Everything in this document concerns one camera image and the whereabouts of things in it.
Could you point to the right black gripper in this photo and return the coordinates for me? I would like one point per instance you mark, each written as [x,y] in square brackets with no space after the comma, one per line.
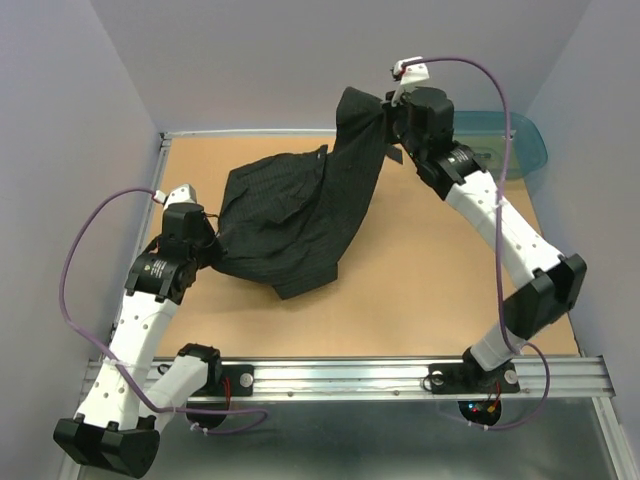
[403,104]

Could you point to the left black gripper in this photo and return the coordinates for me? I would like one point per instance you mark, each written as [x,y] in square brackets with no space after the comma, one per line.
[217,251]

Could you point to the black striped long sleeve shirt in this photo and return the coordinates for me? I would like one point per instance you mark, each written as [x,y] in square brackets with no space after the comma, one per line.
[287,219]

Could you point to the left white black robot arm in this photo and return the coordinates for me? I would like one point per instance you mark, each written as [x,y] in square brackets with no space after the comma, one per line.
[117,427]

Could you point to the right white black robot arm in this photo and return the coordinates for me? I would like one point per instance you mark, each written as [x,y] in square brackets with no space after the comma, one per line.
[547,282]

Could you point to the teal translucent plastic bin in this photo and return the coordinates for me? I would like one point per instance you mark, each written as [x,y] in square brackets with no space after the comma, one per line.
[483,132]

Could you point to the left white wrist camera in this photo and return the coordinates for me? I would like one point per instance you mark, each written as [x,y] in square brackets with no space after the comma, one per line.
[184,193]

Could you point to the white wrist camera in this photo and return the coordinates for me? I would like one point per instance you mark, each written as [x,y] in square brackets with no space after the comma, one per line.
[184,193]
[409,74]

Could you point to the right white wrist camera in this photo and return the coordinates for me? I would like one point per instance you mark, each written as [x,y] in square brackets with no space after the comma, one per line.
[409,74]

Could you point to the aluminium left side rail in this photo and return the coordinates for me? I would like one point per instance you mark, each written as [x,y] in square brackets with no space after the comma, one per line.
[148,210]

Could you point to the aluminium front mounting rail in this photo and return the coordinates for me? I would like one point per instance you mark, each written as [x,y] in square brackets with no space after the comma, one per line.
[397,378]

